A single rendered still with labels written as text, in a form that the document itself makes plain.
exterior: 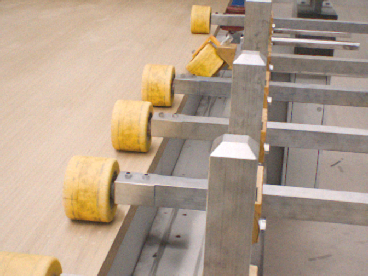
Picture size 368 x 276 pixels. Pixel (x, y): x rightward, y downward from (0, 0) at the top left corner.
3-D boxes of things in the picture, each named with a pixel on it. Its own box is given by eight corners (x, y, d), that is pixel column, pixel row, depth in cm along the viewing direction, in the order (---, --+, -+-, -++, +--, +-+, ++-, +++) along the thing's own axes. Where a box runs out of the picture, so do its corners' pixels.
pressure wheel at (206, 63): (204, 78, 161) (228, 54, 158) (201, 87, 154) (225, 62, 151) (186, 61, 160) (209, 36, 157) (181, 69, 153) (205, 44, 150)
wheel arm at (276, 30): (350, 39, 250) (351, 28, 248) (350, 41, 247) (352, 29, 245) (230, 32, 255) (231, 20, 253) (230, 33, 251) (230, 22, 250)
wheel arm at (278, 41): (357, 52, 226) (358, 39, 225) (358, 54, 223) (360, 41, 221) (225, 44, 231) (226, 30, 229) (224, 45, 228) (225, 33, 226)
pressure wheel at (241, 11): (235, 34, 259) (237, 3, 255) (251, 38, 253) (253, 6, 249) (220, 36, 254) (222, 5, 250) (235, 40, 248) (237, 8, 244)
